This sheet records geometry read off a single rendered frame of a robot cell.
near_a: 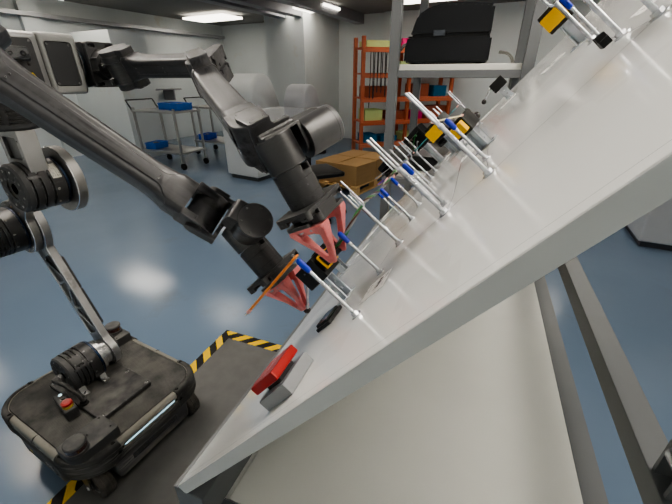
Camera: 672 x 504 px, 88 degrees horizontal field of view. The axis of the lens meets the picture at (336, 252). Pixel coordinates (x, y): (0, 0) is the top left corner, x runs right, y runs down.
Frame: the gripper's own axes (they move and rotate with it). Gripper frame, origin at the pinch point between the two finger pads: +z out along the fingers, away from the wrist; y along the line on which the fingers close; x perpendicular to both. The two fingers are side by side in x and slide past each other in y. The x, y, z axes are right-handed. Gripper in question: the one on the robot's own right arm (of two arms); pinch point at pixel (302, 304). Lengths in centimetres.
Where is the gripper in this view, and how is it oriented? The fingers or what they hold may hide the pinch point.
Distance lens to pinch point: 67.2
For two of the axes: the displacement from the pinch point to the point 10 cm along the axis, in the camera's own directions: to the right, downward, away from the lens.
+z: 6.2, 7.7, 1.5
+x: -6.3, 3.8, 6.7
